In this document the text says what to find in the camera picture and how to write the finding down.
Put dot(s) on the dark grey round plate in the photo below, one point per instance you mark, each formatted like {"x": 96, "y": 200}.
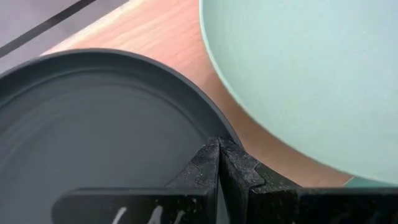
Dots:
{"x": 93, "y": 124}

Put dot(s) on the light green round plate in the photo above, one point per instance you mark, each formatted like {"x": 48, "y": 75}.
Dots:
{"x": 311, "y": 77}

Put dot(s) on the green table mat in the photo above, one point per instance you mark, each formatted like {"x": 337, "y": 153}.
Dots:
{"x": 368, "y": 183}

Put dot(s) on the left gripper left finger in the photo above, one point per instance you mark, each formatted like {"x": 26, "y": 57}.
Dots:
{"x": 199, "y": 174}

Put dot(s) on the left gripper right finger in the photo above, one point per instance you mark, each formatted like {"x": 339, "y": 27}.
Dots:
{"x": 248, "y": 180}

